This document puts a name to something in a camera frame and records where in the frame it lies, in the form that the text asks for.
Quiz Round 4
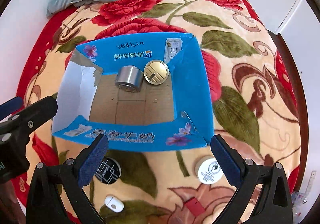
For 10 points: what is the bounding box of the black round patterned tin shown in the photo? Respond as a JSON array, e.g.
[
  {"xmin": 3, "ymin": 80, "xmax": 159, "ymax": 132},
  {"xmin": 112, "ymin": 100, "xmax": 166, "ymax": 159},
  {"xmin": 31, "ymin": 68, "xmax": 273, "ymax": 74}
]
[{"xmin": 95, "ymin": 157, "xmax": 121, "ymax": 184}]

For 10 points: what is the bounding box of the white cream jar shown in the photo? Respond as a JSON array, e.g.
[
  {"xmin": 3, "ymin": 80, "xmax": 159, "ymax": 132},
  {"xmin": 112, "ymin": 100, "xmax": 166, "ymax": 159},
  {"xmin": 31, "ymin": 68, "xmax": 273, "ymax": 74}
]
[{"xmin": 195, "ymin": 156, "xmax": 224, "ymax": 185}]

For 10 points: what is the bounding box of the red small box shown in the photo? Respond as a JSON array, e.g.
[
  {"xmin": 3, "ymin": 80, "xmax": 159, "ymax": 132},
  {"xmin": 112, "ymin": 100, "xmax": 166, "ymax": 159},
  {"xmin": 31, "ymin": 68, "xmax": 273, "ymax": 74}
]
[{"xmin": 184, "ymin": 197, "xmax": 205, "ymax": 217}]

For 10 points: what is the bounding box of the clutter of plastic items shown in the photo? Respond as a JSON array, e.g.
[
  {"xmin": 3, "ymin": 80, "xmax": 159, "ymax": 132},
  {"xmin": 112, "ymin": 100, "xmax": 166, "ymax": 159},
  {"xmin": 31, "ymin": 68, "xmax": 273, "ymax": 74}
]
[{"xmin": 291, "ymin": 170, "xmax": 317, "ymax": 223}]

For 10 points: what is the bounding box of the small white oval object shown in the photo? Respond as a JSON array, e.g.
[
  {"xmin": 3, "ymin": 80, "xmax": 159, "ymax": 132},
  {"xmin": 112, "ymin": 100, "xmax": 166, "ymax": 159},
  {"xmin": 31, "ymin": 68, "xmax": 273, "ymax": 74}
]
[{"xmin": 105, "ymin": 195, "xmax": 124, "ymax": 213}]

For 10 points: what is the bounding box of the floral fleece blanket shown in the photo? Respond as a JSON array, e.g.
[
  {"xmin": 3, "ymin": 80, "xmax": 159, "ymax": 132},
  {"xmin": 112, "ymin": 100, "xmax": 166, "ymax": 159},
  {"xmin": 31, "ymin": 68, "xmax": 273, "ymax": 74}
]
[{"xmin": 17, "ymin": 0, "xmax": 300, "ymax": 223}]

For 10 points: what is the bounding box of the silver metal tin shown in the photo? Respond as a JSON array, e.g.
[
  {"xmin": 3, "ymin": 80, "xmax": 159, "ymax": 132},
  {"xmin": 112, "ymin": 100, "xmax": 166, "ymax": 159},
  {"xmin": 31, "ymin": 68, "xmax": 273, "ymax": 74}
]
[{"xmin": 115, "ymin": 65, "xmax": 144, "ymax": 92}]

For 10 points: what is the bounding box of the blue cardboard box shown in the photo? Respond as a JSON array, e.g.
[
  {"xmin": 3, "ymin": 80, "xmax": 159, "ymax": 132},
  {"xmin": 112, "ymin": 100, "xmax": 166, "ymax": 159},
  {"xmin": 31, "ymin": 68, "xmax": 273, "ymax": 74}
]
[{"xmin": 52, "ymin": 32, "xmax": 213, "ymax": 152}]

